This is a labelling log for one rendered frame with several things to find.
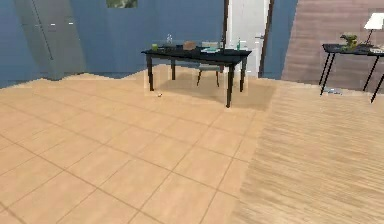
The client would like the black dining table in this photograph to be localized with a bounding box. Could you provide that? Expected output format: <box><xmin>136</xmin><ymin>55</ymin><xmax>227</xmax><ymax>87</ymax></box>
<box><xmin>141</xmin><ymin>46</ymin><xmax>253</xmax><ymax>109</ymax></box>

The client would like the white table lamp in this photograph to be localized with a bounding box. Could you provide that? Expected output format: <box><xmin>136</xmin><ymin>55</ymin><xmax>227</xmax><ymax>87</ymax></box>
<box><xmin>363</xmin><ymin>12</ymin><xmax>384</xmax><ymax>48</ymax></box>

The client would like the grey chair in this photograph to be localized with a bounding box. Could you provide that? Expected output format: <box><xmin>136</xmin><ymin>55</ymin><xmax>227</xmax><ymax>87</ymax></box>
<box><xmin>195</xmin><ymin>63</ymin><xmax>222</xmax><ymax>88</ymax></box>

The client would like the green house plant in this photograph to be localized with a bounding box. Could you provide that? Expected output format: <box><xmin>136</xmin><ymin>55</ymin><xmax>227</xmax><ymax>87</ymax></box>
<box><xmin>339</xmin><ymin>33</ymin><xmax>359</xmax><ymax>52</ymax></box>

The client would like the framed green picture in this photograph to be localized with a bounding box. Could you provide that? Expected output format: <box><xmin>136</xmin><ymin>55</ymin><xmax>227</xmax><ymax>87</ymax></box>
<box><xmin>105</xmin><ymin>0</ymin><xmax>139</xmax><ymax>9</ymax></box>

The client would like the white room door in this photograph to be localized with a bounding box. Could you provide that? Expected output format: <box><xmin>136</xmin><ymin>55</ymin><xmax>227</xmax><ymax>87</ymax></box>
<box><xmin>225</xmin><ymin>0</ymin><xmax>271</xmax><ymax>79</ymax></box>

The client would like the grey floor object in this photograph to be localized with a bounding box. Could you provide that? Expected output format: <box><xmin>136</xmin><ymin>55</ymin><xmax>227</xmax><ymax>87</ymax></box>
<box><xmin>323</xmin><ymin>87</ymin><xmax>343</xmax><ymax>96</ymax></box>

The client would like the black side table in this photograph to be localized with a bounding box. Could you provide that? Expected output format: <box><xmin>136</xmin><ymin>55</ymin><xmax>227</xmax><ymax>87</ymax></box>
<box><xmin>318</xmin><ymin>43</ymin><xmax>384</xmax><ymax>104</ymax></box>

